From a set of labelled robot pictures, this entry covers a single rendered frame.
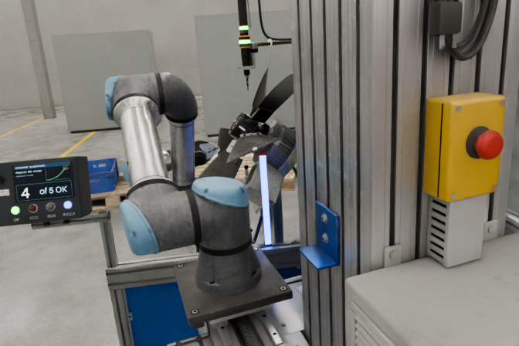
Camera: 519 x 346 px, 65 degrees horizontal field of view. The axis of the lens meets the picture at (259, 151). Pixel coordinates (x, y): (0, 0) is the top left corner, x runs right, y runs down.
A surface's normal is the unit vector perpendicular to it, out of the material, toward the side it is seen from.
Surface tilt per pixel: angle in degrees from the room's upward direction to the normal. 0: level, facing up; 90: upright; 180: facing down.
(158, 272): 90
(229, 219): 90
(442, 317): 0
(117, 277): 90
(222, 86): 90
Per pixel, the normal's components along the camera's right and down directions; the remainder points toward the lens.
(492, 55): 0.32, 0.22
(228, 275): 0.12, -0.06
